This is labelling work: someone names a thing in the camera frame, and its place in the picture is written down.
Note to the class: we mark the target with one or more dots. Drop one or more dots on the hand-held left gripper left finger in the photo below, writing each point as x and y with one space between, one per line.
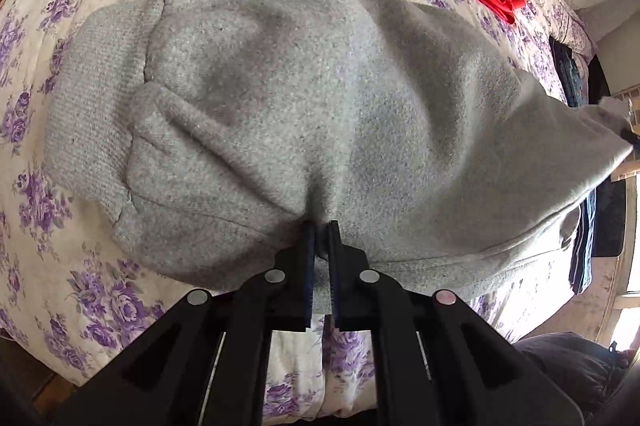
308 256

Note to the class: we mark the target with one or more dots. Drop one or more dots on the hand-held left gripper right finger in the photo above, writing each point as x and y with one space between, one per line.
334 266

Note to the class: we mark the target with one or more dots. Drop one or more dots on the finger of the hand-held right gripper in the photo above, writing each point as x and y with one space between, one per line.
625 132

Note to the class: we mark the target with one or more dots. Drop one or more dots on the grey sweatshirt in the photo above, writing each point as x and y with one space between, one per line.
310 116

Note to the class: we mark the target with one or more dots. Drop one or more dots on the dark blue folded clothes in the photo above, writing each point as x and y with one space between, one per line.
582 226

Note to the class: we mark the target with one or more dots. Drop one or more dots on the black bag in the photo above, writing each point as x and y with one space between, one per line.
570 366

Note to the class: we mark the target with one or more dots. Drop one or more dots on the purple floral bed blanket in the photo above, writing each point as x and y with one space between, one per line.
65 306

